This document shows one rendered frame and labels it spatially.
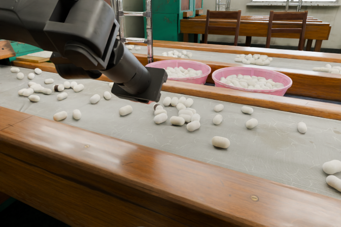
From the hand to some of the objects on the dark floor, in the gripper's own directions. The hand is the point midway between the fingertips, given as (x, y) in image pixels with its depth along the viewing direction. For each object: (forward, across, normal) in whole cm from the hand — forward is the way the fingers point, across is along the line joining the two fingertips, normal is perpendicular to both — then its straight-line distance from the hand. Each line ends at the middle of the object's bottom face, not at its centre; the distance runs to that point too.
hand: (155, 97), depth 53 cm
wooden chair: (+240, +37, +100) cm, 263 cm away
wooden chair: (+232, -43, +94) cm, 254 cm away
